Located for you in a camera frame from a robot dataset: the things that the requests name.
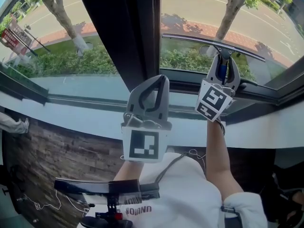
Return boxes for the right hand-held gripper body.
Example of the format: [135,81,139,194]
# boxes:
[194,79,236,123]

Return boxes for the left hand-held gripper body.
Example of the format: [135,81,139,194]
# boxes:
[120,112,172,163]

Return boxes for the narrow window glass pane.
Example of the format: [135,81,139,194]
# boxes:
[169,91,200,107]

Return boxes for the metal squeegee with blue handle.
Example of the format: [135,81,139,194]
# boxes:
[161,33,266,80]

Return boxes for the hinged window glass pane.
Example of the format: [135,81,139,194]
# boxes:
[161,0,304,86]

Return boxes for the large window glass pane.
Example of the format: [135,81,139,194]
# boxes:
[0,0,131,102]

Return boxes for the person's right forearm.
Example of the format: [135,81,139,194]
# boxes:
[206,120,244,200]

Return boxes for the person's left forearm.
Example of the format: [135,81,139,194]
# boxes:
[114,160,145,181]

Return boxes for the tree with white-painted trunk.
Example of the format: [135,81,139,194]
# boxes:
[204,0,261,58]
[24,0,90,57]

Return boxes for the black chest-mounted screen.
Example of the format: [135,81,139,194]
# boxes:
[53,177,161,228]

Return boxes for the white window sill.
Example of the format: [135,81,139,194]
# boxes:
[0,90,304,149]

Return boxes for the person's white shirt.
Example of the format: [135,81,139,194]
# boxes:
[82,152,268,228]

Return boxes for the red sign board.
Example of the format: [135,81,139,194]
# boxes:
[0,20,33,57]

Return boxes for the black window handle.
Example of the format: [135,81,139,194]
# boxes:
[238,78,259,88]

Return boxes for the black lanyard cable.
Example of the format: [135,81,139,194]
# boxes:
[154,152,190,184]

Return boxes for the thin gripper cable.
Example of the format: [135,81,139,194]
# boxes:
[188,148,207,173]

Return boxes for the window with dark frame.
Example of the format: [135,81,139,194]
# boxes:
[0,0,304,125]

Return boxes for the black shoulder strap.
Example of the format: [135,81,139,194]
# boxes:
[220,205,238,215]

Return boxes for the white charging cable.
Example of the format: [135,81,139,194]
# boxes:
[23,189,91,219]

